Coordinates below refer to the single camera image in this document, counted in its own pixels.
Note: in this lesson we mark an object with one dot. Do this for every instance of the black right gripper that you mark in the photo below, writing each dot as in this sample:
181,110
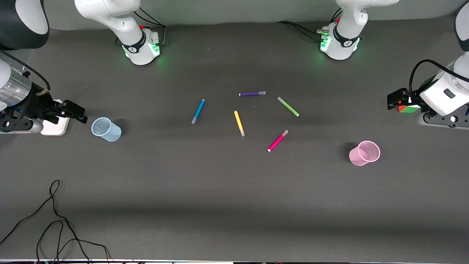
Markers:
37,104

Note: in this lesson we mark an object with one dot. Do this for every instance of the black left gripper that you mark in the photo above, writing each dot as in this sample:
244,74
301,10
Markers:
399,98

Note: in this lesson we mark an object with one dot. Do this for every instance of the blue marker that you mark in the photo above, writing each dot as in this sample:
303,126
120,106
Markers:
198,111

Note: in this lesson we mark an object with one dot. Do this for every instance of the pink marker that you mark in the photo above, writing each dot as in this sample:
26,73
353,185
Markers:
277,141

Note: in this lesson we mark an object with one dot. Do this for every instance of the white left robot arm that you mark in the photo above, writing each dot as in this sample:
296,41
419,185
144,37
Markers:
344,40

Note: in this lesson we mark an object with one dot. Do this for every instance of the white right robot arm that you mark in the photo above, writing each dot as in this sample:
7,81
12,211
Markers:
124,22

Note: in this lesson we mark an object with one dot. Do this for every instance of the multicoloured puzzle cube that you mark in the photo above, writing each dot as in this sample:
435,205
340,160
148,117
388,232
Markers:
410,109

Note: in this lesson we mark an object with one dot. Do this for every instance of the white lamp stand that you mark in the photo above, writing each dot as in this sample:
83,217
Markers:
55,128

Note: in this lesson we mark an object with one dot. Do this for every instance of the translucent blue cup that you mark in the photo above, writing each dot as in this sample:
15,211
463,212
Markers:
110,134

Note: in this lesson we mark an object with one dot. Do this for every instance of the translucent pink cup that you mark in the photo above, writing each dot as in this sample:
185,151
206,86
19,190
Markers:
357,157

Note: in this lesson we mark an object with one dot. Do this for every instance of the green marker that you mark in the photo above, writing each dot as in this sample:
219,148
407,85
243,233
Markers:
288,106

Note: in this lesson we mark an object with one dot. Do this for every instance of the purple marker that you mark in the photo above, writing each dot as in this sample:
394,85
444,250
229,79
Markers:
251,94

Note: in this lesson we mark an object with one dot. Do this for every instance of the yellow marker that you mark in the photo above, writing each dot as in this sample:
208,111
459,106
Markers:
239,123

